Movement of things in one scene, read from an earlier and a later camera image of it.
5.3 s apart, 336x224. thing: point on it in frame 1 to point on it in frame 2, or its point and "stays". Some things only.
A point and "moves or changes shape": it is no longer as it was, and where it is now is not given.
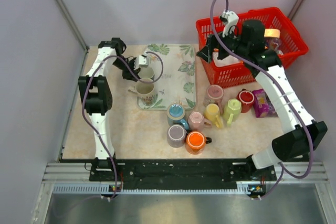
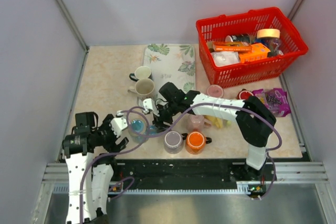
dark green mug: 146,72 stays
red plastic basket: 221,73 stays
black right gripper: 211,43 to 159,120
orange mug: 196,141 stays
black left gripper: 128,75 to 112,146
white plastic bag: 229,60 stays
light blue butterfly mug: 176,113 moves or changes shape
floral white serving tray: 174,65 stays
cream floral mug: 145,93 stays
